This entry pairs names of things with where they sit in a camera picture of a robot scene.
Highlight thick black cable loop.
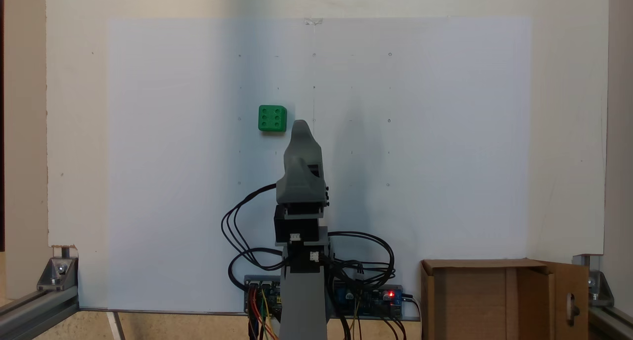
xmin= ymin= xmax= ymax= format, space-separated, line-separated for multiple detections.
xmin=228 ymin=247 xmax=285 ymax=291

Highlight thin black board cable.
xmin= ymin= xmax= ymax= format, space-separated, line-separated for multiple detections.
xmin=401 ymin=293 xmax=422 ymax=322

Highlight large white paper sheet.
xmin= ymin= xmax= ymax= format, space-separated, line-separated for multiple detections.
xmin=106 ymin=17 xmax=533 ymax=314

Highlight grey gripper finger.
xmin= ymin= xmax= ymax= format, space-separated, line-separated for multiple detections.
xmin=284 ymin=120 xmax=323 ymax=166

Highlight green dice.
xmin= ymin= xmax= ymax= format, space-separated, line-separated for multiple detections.
xmin=258 ymin=105 xmax=288 ymax=133

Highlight black wrist servo cable bundle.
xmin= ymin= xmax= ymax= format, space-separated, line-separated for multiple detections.
xmin=221 ymin=183 xmax=283 ymax=271

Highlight metal corner bracket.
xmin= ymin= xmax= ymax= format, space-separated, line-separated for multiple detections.
xmin=573 ymin=254 xmax=615 ymax=308
xmin=37 ymin=246 xmax=79 ymax=292

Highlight black elbow servo cable bundle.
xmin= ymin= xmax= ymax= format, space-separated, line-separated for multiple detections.
xmin=324 ymin=231 xmax=396 ymax=289

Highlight coloured jumper wires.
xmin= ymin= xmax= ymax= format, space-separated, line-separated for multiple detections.
xmin=247 ymin=287 xmax=278 ymax=340

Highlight blue circuit board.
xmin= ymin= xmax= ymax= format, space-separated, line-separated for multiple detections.
xmin=244 ymin=275 xmax=404 ymax=322

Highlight aluminium frame profile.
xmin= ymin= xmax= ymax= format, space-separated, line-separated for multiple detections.
xmin=588 ymin=305 xmax=633 ymax=340
xmin=0 ymin=286 xmax=80 ymax=340

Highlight brown cardboard box bin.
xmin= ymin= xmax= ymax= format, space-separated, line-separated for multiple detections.
xmin=420 ymin=258 xmax=590 ymax=340

